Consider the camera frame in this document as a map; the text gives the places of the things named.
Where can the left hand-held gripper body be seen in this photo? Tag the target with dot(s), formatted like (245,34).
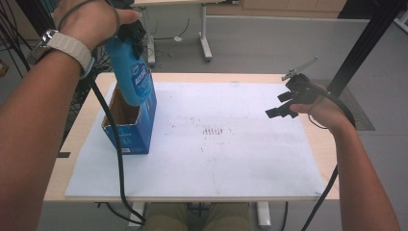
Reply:
(131,29)

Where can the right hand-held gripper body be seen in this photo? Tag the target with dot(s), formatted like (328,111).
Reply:
(304,91)

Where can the blue bottle with white cap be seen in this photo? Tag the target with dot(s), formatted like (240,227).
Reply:
(131,80)

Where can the blue cardboard box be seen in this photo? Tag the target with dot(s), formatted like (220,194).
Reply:
(134,134)

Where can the person's right hand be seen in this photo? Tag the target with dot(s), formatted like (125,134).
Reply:
(330,115)

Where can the person's left hand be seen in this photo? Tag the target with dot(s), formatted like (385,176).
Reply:
(89,22)

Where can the white paper scrap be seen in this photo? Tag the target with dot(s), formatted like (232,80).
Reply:
(178,38)

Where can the wristwatch with beige band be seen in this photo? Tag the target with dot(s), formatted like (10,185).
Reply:
(70,48)

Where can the desk with white legs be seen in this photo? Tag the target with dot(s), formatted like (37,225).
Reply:
(204,32)

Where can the white paper sheet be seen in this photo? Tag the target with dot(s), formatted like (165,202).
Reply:
(224,160)

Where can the white table leg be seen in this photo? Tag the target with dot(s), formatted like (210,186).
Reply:
(263,215)
(137,213)

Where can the person's right leg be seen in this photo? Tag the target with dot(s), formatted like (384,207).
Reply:
(227,217)

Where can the person's leg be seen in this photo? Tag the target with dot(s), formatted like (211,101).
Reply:
(227,217)
(163,217)

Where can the black tape strip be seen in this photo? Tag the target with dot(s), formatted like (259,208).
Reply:
(63,154)

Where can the yellow box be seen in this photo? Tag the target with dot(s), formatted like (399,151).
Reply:
(2,68)

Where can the person's left leg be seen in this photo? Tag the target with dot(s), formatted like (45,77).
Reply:
(163,217)

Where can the black metal stand post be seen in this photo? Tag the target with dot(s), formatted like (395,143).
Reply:
(32,12)
(369,38)

